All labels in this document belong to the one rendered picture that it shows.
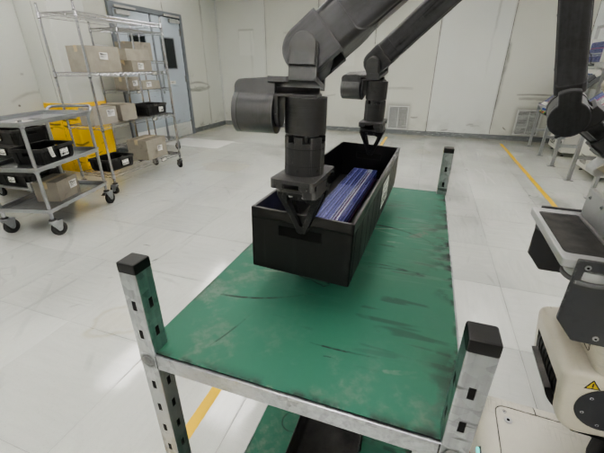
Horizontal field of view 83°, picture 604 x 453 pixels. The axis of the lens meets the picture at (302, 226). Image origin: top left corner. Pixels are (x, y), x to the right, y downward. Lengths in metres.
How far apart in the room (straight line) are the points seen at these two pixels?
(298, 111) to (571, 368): 0.71
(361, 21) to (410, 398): 0.47
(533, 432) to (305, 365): 1.05
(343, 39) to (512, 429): 1.27
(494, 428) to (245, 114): 1.23
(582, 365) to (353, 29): 0.74
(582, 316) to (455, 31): 7.30
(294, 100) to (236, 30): 8.50
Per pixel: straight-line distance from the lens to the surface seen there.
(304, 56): 0.46
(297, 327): 0.57
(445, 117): 7.90
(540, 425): 1.49
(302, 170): 0.48
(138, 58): 4.99
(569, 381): 0.90
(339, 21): 0.48
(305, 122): 0.47
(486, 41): 7.89
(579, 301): 0.76
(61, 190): 3.83
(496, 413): 1.46
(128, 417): 1.79
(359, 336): 0.57
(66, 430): 1.86
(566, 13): 0.94
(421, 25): 0.96
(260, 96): 0.49
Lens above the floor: 1.33
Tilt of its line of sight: 25 degrees down
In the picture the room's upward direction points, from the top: straight up
